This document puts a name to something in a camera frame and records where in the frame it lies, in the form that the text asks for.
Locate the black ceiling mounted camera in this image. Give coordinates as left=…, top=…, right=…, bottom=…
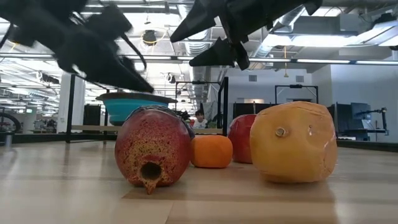
left=142, top=29, right=158, bottom=45

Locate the orange yellow mango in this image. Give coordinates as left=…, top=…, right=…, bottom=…
left=249, top=101, right=338, bottom=184

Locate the black metal table frame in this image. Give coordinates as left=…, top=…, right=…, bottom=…
left=0, top=133, right=398, bottom=153

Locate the black upright metal post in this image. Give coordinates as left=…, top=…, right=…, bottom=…
left=66, top=73, right=76, bottom=143
left=221, top=77, right=229, bottom=137

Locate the person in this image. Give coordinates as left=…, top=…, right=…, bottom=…
left=192, top=109, right=208, bottom=129

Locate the red speckled pomegranate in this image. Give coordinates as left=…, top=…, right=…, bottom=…
left=114, top=108, right=193, bottom=195

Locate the background computer monitor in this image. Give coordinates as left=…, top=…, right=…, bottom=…
left=350, top=102, right=373, bottom=130

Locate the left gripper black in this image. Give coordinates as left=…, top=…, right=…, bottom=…
left=54, top=3, right=155, bottom=93

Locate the black partition panel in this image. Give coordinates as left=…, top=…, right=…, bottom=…
left=233, top=102, right=276, bottom=121

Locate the blue collapsible bowl grey rim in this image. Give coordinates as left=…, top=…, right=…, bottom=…
left=95, top=91, right=178, bottom=126

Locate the black background station frame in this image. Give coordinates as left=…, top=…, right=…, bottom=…
left=274, top=84, right=319, bottom=105

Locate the raised light wooden platform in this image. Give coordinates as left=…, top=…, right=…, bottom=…
left=70, top=124, right=224, bottom=135

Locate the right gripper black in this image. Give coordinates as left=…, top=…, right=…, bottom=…
left=170, top=0, right=323, bottom=71

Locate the black background cabinet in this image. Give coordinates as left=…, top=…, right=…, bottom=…
left=83, top=104, right=102, bottom=126

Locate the bright red apple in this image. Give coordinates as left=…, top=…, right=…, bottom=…
left=228, top=113, right=258, bottom=164

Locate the small orange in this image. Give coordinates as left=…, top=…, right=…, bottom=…
left=190, top=134, right=234, bottom=169

